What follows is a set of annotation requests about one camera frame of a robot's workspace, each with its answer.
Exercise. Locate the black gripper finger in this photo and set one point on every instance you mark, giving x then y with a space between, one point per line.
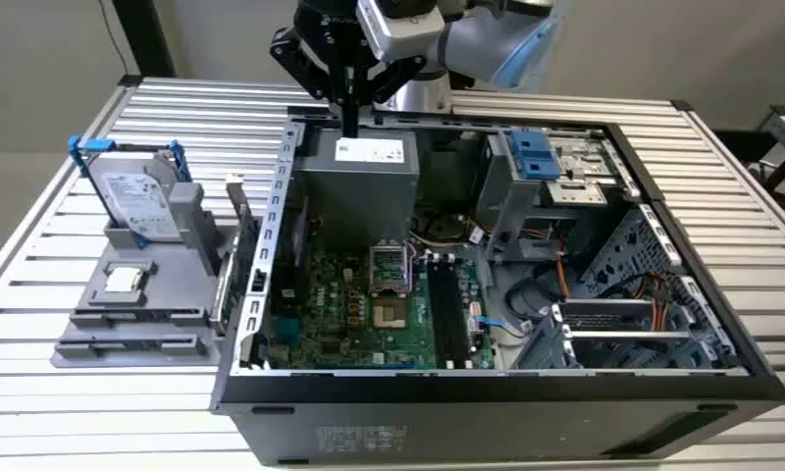
392 78
302 64

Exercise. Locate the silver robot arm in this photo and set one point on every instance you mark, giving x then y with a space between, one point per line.
471 44

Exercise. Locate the black RAM slot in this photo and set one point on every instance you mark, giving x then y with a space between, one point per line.
460 314
446 314
452 314
439 314

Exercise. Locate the blue drive latch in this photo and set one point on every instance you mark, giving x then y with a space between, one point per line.
530 144
540 169

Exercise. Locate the grey power supply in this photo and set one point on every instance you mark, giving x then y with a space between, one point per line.
360 201

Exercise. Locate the silver drive cage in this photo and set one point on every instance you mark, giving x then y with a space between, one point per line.
504 206

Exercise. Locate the blue disk carrier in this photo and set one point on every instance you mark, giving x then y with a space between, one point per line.
95 145

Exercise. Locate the green graphics card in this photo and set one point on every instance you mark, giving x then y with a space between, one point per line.
246 235

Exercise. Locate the white board connector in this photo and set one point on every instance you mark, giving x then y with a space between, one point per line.
348 273

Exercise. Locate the green motherboard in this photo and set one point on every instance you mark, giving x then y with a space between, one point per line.
331 299

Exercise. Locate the grey parts rack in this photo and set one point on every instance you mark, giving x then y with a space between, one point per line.
183 279

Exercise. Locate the CPU socket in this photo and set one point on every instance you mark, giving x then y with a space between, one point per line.
391 318

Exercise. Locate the silver CPU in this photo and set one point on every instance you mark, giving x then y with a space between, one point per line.
126 279

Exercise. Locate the metal disk bay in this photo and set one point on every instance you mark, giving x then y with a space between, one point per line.
628 335

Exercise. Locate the black PC case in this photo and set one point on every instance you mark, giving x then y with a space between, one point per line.
498 427

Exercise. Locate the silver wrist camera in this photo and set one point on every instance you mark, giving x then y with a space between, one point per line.
399 24

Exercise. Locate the black post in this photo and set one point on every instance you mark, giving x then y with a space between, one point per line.
154 39

